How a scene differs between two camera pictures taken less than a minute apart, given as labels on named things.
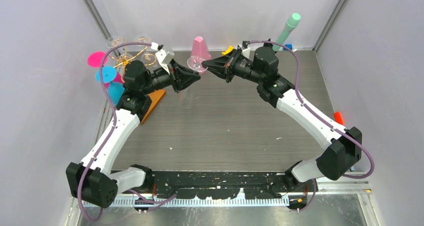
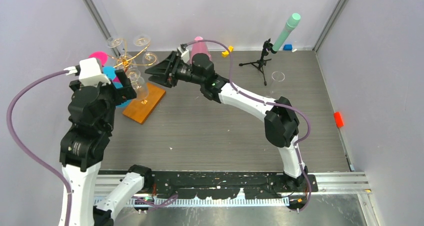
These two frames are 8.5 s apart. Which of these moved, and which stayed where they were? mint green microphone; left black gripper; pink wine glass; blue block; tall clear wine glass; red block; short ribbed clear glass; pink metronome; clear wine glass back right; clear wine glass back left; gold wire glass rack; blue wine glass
Moved: left black gripper; tall clear wine glass; short ribbed clear glass
Stayed: mint green microphone; pink wine glass; gold wire glass rack; red block; blue block; clear wine glass back right; clear wine glass back left; blue wine glass; pink metronome
